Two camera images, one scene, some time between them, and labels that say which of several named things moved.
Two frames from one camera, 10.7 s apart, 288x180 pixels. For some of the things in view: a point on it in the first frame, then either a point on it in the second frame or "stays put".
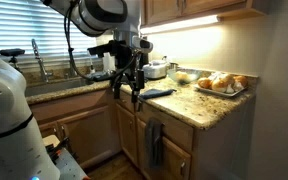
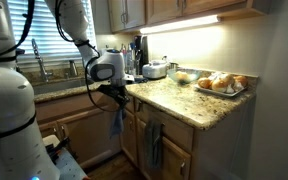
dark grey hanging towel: x=154 y=141 stays put
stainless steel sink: x=51 y=87 stays put
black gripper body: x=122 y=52 to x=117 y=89
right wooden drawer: x=173 y=129 stays put
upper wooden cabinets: x=162 y=11 stays put
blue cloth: x=155 y=93 to x=119 y=122
